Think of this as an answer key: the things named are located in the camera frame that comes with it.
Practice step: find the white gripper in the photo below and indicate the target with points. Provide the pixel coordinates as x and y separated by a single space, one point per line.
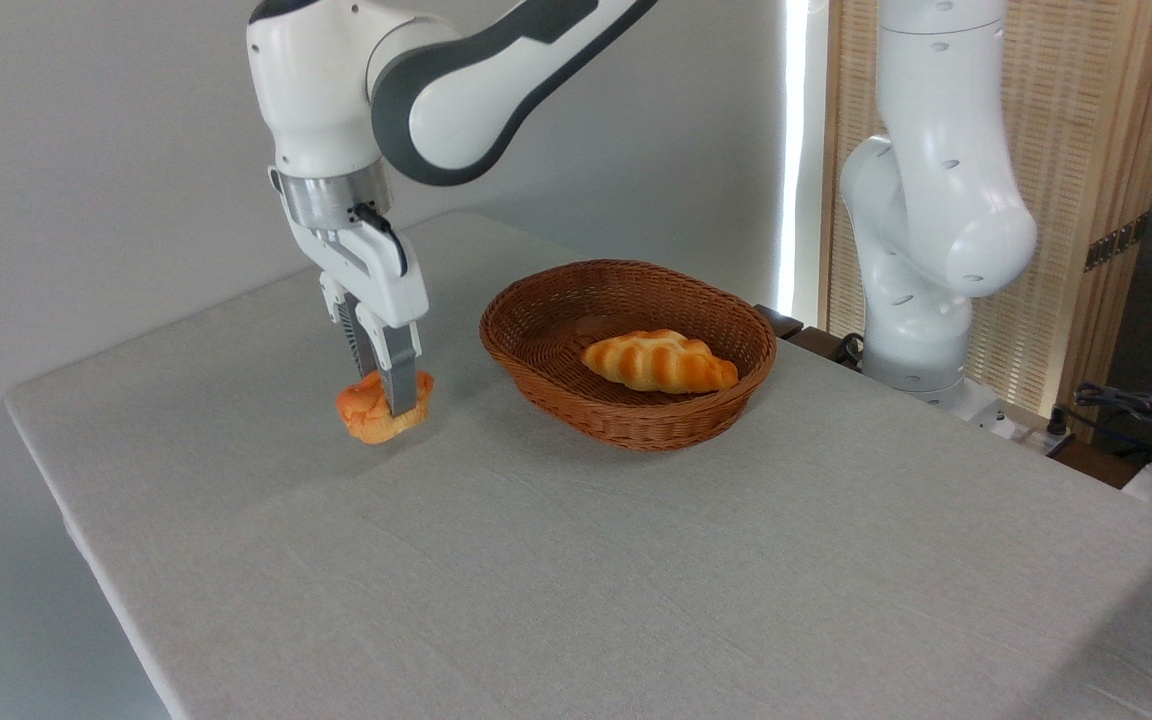
386 290

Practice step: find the orange muffin bread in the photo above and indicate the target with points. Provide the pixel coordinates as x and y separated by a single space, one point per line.
366 415

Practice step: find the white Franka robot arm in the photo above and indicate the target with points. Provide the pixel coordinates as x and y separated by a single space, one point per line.
926 200

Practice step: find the brown wicker basket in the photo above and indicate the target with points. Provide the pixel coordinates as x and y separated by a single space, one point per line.
556 300

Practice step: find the long twisted bread roll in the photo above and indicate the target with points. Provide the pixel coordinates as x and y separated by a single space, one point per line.
656 362

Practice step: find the grey tablecloth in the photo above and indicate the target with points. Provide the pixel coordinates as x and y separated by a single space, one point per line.
636 580

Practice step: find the white power strip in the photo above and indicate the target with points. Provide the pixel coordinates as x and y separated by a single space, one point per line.
1041 435

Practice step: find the black metal screen hinge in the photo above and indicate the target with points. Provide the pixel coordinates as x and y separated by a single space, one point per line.
1116 242

